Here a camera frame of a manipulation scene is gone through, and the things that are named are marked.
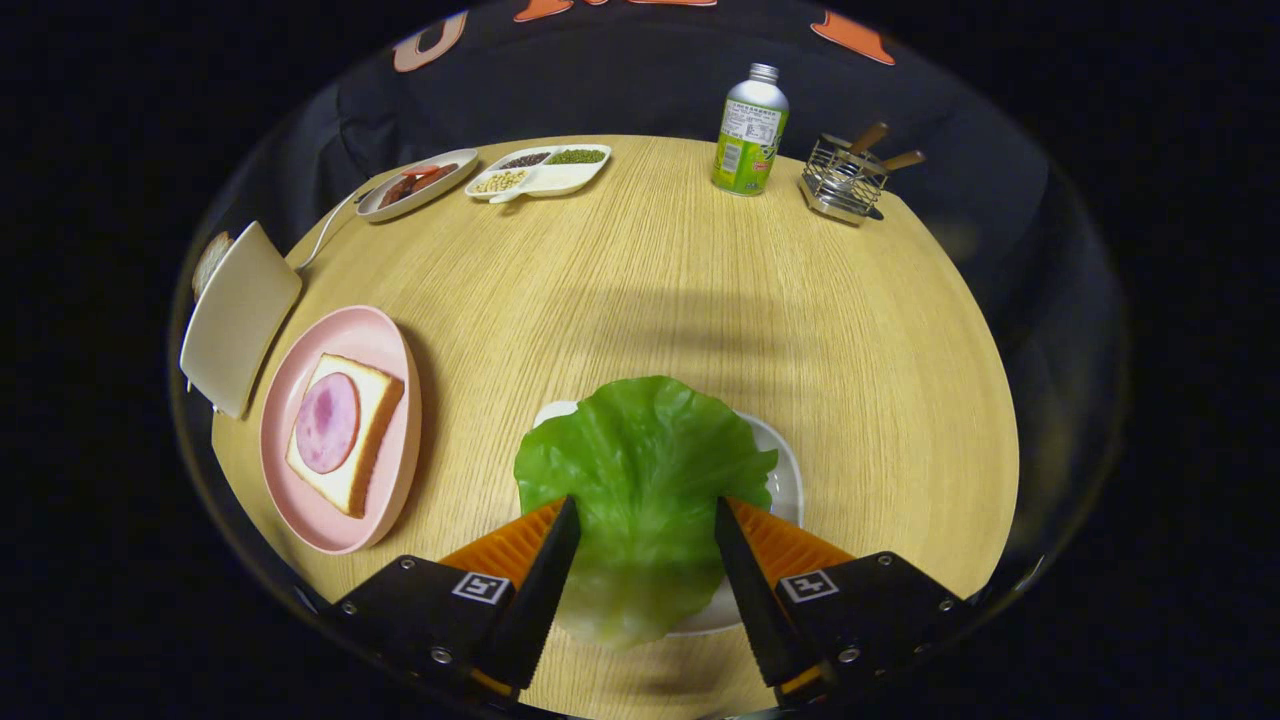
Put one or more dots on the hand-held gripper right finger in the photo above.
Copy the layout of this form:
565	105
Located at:
750	590

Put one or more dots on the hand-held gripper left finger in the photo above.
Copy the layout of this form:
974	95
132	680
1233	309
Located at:
545	590

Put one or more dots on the green lettuce leaf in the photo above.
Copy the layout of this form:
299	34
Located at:
640	460

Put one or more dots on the toasted bread slice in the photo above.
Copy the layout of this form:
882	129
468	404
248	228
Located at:
208	265

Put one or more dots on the oval white plate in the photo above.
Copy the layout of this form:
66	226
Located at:
785	480

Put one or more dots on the square white bread slice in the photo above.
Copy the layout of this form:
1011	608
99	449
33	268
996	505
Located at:
375	400

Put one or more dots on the pink ham slice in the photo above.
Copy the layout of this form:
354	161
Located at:
327	425

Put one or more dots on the pink plate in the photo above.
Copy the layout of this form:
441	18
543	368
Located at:
380	335

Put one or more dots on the white toaster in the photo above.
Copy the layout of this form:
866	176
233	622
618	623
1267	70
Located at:
240	320

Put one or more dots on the divided white dish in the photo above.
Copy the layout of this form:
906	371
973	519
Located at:
570	180

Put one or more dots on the pile of yellow soybeans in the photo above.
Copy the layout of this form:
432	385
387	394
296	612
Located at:
500	181

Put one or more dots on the round white plate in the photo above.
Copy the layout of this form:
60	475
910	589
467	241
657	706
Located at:
370	205

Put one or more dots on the brown meat piece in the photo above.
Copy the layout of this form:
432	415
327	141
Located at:
397	192
437	180

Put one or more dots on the pile of dark red beans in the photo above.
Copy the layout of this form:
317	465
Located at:
523	160

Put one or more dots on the pile of green beans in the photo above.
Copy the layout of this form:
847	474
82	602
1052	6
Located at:
576	157

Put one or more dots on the pink sausage piece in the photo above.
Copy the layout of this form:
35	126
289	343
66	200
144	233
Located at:
422	171

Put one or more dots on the green and silver bottle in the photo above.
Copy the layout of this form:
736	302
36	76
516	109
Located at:
750	140

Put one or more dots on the black backdrop cloth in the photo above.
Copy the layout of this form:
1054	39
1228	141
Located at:
620	90

